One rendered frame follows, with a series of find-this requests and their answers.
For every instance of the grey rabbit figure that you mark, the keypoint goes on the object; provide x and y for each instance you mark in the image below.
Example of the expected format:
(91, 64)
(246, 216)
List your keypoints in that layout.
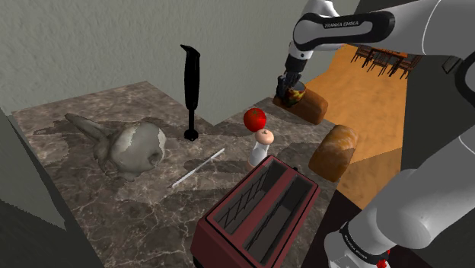
(130, 148)

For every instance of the dark wooden dining set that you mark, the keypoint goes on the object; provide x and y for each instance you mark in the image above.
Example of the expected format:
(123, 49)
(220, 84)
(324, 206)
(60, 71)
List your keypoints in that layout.
(386, 59)

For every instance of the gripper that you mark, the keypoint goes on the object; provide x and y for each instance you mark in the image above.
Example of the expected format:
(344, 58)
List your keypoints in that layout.
(287, 82)

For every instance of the brown bread loaf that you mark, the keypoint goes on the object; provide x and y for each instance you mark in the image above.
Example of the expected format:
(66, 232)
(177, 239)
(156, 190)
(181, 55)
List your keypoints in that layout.
(334, 152)
(310, 107)

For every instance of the white thin stick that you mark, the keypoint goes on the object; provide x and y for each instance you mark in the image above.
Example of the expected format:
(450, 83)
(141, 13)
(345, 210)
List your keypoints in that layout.
(196, 167)

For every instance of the red tomato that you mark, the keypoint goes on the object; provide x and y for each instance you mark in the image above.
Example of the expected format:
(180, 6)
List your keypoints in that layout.
(254, 119)

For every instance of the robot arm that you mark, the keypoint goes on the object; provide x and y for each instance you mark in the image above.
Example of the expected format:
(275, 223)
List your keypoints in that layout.
(415, 26)

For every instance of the dark red toaster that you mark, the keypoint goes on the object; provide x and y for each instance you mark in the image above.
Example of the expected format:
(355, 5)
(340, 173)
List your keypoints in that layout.
(256, 215)

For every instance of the patterned red yellow cup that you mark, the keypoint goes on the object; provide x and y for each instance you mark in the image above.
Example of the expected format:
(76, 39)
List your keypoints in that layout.
(297, 93)

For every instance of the black immersion blender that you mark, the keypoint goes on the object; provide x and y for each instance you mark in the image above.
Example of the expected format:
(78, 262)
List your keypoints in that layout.
(192, 85)

